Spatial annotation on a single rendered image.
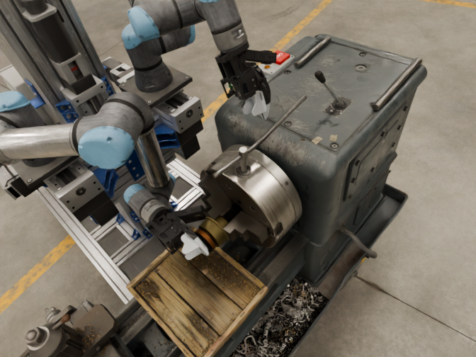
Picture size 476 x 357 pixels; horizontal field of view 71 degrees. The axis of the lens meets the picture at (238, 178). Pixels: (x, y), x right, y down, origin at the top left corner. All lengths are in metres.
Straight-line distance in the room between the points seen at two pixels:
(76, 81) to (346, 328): 1.71
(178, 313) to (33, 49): 0.99
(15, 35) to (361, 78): 1.12
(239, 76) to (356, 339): 1.54
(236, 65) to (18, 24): 0.77
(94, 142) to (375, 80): 0.84
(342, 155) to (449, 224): 1.61
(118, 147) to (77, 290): 1.67
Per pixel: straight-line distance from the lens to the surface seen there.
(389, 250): 2.24
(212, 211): 0.96
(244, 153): 0.83
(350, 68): 1.22
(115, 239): 2.21
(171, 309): 1.14
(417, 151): 2.79
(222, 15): 0.80
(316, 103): 1.06
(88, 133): 0.86
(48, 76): 1.41
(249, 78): 0.83
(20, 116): 1.22
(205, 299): 1.12
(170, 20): 0.87
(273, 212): 0.90
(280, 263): 1.16
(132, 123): 0.88
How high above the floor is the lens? 1.91
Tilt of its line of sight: 50 degrees down
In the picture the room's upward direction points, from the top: 11 degrees counter-clockwise
